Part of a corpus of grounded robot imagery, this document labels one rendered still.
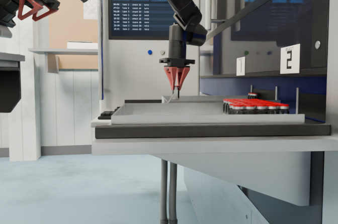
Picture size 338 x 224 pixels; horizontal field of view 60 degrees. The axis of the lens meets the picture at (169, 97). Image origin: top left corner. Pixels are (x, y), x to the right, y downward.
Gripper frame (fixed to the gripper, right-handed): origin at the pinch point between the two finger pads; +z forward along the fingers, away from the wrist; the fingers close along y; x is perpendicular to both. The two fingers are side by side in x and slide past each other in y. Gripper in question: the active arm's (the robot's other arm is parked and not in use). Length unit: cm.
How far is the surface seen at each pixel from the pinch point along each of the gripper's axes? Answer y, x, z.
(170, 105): -8.1, -16.7, 4.4
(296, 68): 11.1, -39.2, -5.3
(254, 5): 17.9, -14.5, -25.1
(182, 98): 8.5, 13.9, 3.9
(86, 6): -2, 302, -96
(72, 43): -21, 245, -41
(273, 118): 0.0, -46.0, 4.5
